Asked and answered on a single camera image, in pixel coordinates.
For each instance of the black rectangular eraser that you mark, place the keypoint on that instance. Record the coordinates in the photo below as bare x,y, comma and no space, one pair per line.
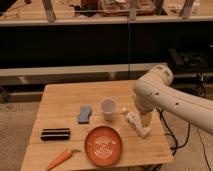
55,134

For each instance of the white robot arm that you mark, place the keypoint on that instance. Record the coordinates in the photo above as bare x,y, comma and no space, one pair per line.
153,90

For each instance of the orange toy carrot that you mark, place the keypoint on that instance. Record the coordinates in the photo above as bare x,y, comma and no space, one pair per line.
62,157

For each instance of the wooden shelf with clutter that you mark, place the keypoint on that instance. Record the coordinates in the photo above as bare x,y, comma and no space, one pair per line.
91,12

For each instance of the grey metal bench rail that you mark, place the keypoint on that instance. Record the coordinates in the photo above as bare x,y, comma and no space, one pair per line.
16,76

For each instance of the blue sponge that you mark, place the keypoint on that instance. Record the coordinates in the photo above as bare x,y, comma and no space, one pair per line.
84,115

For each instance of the orange round plate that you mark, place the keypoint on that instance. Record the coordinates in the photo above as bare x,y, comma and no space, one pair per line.
103,146

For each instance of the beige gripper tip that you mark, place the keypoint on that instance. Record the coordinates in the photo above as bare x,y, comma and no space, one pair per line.
145,119

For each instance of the translucent plastic cup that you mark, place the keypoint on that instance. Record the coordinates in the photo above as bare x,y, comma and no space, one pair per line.
108,107

